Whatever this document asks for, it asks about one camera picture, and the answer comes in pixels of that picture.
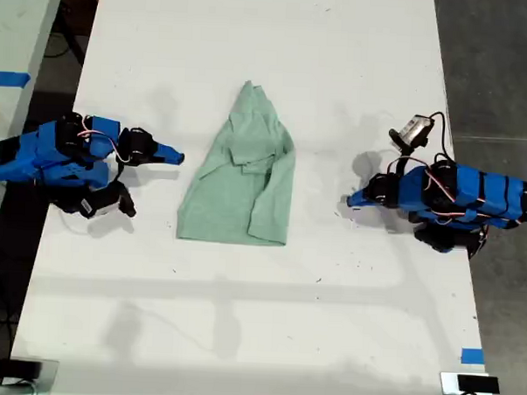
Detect pale green T-shirt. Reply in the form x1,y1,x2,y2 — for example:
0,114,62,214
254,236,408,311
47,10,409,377
175,76,301,249

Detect long blue tape strip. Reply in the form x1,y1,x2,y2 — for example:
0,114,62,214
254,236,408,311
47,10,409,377
0,71,31,88

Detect pale side table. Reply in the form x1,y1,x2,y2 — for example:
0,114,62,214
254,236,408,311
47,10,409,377
0,0,66,260

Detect small blue tape piece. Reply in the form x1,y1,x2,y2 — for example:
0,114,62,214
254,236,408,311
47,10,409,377
460,347,486,366

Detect small black box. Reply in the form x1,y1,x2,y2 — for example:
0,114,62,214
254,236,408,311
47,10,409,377
0,357,43,379
456,374,501,395

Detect black camera stalk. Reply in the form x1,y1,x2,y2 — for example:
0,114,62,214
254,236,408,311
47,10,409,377
395,145,414,175

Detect gripper's black camera box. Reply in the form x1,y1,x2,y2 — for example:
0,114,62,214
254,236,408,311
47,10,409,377
387,111,437,150
76,179,139,222

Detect black camera cable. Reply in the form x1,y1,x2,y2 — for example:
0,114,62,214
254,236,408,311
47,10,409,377
426,110,453,162

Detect black floor cable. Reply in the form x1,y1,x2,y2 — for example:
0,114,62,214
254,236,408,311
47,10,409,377
42,17,87,64

